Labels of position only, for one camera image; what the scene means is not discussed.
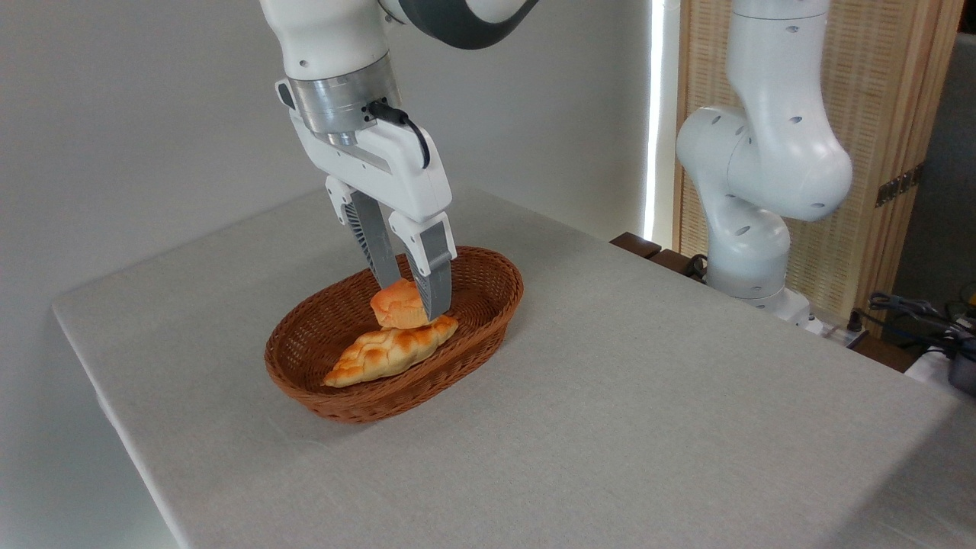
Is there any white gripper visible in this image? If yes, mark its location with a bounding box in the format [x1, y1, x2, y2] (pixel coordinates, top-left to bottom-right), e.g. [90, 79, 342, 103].
[290, 109, 458, 322]

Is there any small round bread bun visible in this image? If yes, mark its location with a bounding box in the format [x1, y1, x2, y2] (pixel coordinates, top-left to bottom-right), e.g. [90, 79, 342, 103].
[370, 278, 429, 331]

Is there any long braided bread loaf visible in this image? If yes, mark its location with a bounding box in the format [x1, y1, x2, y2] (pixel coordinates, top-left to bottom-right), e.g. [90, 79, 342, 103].
[323, 315, 461, 389]

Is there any brown wicker oval basket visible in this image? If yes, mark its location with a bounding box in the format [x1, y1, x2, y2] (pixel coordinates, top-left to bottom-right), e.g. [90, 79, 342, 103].
[264, 246, 525, 425]

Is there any dark brown wooden block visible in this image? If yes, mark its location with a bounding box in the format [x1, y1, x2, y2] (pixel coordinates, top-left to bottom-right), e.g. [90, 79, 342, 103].
[609, 232, 663, 260]
[648, 248, 708, 284]

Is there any grey fabric tablecloth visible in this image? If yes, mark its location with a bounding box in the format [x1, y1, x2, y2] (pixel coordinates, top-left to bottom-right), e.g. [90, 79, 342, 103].
[51, 187, 976, 549]

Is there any dark metal screen hinge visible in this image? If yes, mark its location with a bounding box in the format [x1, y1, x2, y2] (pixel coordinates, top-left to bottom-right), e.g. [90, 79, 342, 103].
[875, 163, 926, 209]

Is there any bamboo folding screen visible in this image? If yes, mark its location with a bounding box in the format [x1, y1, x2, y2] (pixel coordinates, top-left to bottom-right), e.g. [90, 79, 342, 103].
[674, 0, 966, 338]

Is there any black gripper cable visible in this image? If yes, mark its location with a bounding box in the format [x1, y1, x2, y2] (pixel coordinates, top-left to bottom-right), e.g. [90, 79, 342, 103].
[367, 101, 432, 170]

